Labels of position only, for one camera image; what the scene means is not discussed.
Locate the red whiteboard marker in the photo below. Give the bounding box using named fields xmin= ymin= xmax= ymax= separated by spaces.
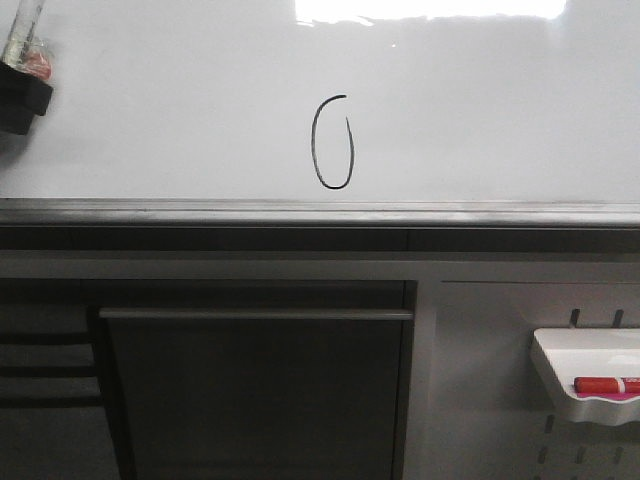
xmin=573 ymin=376 xmax=640 ymax=395

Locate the silver drawer handle bar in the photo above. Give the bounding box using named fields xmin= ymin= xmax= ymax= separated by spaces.
xmin=99 ymin=308 xmax=414 ymax=321

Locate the white pegboard panel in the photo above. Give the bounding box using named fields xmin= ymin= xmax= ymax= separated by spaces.
xmin=426 ymin=283 xmax=639 ymax=479

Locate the black whiteboard marker with tape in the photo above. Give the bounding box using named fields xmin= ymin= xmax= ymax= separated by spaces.
xmin=1 ymin=0 xmax=52 ymax=82

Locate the white wavy-edged tray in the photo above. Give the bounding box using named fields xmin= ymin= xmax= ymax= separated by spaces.
xmin=530 ymin=328 xmax=639 ymax=427

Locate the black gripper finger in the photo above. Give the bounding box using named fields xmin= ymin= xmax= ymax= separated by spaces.
xmin=0 ymin=62 xmax=54 ymax=135

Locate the white whiteboard surface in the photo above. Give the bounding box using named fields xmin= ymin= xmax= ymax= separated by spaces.
xmin=1 ymin=1 xmax=639 ymax=227

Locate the pink marker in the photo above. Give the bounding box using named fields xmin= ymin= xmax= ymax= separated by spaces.
xmin=575 ymin=393 xmax=640 ymax=402

